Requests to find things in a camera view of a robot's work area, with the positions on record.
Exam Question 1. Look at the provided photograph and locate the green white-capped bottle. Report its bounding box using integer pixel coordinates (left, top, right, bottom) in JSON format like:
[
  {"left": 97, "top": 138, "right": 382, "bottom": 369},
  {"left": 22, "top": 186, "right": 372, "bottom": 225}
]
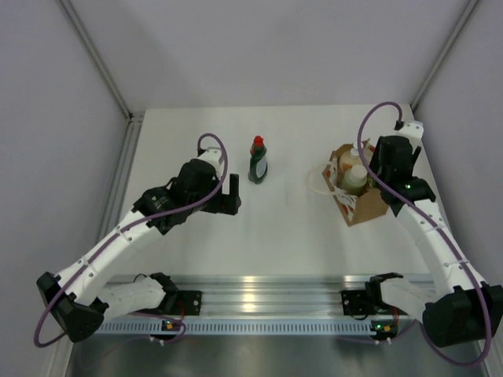
[{"left": 340, "top": 165, "right": 368, "bottom": 196}]

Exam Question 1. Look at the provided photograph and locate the green dish soap bottle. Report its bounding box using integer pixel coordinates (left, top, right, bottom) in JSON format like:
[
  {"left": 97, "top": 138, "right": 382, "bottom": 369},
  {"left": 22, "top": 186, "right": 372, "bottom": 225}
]
[{"left": 248, "top": 135, "right": 268, "bottom": 185}]

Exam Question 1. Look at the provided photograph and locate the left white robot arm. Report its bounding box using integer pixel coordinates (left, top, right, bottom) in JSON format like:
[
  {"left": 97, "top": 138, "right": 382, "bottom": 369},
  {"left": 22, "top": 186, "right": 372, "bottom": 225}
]
[{"left": 36, "top": 148, "right": 240, "bottom": 342}]

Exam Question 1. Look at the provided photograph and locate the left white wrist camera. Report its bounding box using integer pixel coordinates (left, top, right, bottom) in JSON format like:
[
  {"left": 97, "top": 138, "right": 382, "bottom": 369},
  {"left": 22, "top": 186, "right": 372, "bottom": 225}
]
[{"left": 197, "top": 147, "right": 224, "bottom": 166}]

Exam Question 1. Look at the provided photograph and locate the cream pump lotion bottle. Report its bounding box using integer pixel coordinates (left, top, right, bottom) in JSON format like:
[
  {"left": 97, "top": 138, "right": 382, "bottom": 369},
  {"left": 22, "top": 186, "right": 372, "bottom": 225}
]
[{"left": 338, "top": 147, "right": 362, "bottom": 174}]

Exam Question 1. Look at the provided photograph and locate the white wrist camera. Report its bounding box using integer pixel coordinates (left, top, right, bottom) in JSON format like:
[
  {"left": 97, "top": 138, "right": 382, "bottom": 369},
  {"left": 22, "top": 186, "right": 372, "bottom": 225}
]
[
  {"left": 197, "top": 147, "right": 224, "bottom": 166},
  {"left": 394, "top": 120, "right": 424, "bottom": 141}
]

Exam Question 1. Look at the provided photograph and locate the aluminium frame post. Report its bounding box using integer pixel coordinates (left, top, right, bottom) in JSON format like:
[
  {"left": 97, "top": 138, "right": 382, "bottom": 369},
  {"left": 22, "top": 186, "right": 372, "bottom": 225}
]
[
  {"left": 409, "top": 0, "right": 482, "bottom": 113},
  {"left": 55, "top": 0, "right": 132, "bottom": 120}
]

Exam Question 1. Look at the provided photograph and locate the left aluminium frame post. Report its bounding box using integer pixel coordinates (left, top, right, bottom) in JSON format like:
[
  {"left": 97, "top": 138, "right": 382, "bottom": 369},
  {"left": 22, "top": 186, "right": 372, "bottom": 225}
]
[{"left": 55, "top": 0, "right": 132, "bottom": 120}]

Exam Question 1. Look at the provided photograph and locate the right aluminium frame post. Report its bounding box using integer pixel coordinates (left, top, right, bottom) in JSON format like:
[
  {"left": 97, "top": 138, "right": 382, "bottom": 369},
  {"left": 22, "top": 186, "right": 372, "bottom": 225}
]
[{"left": 409, "top": 0, "right": 482, "bottom": 113}]

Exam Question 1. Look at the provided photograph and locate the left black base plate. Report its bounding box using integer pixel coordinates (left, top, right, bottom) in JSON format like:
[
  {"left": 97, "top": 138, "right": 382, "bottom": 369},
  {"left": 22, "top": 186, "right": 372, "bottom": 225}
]
[{"left": 171, "top": 290, "right": 203, "bottom": 317}]

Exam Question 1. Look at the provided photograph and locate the aluminium mounting rail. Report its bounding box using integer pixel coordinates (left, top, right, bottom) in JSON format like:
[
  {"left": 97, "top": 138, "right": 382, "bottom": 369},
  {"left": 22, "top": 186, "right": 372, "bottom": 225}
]
[{"left": 100, "top": 274, "right": 492, "bottom": 317}]

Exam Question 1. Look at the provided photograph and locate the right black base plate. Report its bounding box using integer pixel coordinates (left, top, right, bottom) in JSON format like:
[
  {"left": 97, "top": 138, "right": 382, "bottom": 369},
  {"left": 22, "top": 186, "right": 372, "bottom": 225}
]
[{"left": 340, "top": 290, "right": 375, "bottom": 320}]

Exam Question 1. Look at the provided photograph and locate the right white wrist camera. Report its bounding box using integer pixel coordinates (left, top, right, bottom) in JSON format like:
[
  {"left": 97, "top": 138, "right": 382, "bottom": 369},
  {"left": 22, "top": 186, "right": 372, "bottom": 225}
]
[{"left": 394, "top": 120, "right": 424, "bottom": 141}]

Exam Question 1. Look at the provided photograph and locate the purple cable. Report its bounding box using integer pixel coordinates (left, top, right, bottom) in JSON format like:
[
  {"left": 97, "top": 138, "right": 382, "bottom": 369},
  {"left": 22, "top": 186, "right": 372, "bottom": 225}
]
[
  {"left": 33, "top": 133, "right": 228, "bottom": 349},
  {"left": 356, "top": 101, "right": 494, "bottom": 368}
]

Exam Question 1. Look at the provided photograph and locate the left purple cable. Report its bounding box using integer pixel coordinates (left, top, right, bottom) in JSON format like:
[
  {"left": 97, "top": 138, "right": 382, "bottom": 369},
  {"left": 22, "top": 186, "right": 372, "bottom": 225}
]
[{"left": 33, "top": 133, "right": 228, "bottom": 349}]

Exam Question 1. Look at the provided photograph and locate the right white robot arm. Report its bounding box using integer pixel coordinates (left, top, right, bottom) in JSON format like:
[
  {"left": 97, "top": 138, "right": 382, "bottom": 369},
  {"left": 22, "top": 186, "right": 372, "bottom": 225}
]
[{"left": 365, "top": 136, "right": 502, "bottom": 347}]

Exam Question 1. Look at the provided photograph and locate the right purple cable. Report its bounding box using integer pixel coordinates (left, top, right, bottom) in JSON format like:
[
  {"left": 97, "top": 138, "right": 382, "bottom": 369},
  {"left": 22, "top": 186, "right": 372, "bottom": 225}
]
[{"left": 356, "top": 101, "right": 494, "bottom": 368}]

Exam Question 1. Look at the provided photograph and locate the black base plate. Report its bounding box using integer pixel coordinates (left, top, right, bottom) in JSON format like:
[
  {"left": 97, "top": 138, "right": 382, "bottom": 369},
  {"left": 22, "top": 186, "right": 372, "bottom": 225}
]
[
  {"left": 171, "top": 290, "right": 203, "bottom": 317},
  {"left": 340, "top": 290, "right": 375, "bottom": 320}
]

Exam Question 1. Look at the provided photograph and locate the white slotted cable duct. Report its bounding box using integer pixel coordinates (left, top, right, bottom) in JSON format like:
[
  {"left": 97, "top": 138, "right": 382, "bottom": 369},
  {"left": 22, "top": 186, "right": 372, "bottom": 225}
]
[{"left": 97, "top": 318, "right": 398, "bottom": 337}]

